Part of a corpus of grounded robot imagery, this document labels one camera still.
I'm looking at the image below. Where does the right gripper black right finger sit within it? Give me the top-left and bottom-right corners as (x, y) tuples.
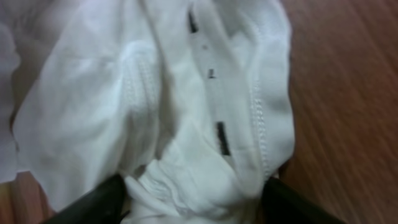
(262, 177), (345, 224)

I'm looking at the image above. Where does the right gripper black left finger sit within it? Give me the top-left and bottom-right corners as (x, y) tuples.
(43, 174), (130, 224)

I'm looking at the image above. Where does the white t-shirt black print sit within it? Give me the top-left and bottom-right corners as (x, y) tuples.
(1, 0), (294, 223)

